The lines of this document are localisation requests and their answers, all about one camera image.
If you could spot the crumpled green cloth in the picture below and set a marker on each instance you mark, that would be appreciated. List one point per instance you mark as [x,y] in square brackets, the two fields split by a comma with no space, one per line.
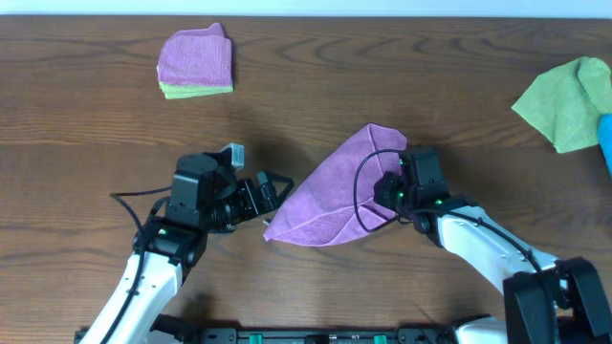
[566,104]

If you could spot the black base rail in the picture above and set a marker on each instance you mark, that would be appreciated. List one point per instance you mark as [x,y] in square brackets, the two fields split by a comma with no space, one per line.
[233,336]

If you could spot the purple microfiber cloth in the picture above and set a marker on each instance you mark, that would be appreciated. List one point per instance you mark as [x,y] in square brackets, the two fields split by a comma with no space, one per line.
[335,205]

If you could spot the blue object at edge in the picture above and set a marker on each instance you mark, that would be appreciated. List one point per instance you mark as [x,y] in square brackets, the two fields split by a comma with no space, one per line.
[604,135]

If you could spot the folded purple cloth on stack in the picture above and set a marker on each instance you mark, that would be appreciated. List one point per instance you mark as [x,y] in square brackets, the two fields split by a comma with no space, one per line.
[199,57]

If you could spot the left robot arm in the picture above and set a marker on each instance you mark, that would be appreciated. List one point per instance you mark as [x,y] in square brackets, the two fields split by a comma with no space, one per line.
[205,197]

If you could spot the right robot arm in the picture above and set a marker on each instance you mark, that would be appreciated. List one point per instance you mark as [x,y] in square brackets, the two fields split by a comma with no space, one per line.
[546,299]

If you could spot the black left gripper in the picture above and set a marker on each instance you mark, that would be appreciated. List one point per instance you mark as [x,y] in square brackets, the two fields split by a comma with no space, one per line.
[263,196]

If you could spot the folded green cloth under stack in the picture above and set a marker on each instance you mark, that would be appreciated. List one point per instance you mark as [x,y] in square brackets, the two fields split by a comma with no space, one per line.
[191,92]

